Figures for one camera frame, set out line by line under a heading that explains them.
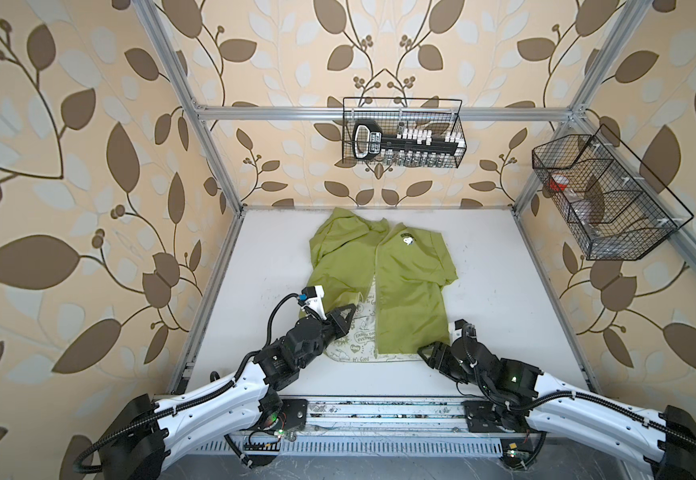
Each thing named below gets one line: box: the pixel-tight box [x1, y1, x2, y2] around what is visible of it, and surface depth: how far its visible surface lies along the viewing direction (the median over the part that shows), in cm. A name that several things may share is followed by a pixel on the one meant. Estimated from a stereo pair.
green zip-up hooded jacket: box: [308, 208, 458, 363], surface depth 98 cm
